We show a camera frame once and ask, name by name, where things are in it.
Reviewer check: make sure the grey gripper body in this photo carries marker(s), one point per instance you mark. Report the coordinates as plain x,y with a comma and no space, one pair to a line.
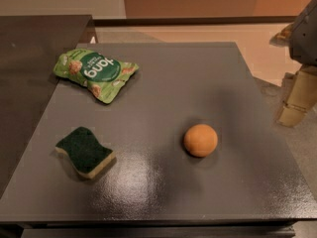
304,39

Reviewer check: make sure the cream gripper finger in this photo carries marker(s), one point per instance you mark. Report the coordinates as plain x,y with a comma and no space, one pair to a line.
281,39
299,95

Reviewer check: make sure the orange fruit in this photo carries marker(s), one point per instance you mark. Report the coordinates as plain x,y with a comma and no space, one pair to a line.
200,140

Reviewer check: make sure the green and yellow sponge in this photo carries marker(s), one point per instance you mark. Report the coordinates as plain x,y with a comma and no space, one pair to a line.
87,155

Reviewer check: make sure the green snack bag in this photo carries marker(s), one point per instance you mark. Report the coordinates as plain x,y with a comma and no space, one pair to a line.
103,77

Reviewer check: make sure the dark side table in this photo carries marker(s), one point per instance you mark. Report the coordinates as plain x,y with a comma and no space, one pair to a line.
29,49

